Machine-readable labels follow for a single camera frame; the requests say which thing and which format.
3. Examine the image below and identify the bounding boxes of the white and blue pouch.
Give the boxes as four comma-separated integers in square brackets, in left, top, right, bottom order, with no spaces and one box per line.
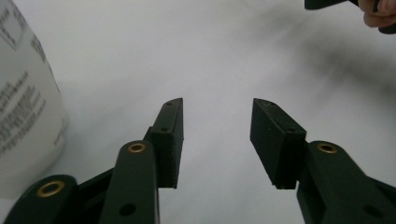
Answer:
[0,0,69,200]

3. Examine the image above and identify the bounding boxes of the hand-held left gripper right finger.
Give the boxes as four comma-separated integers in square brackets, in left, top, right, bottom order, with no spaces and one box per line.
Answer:
[249,98,396,224]

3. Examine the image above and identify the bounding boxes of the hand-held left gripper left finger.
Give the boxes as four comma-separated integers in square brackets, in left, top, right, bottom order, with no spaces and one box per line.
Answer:
[99,97,185,224]

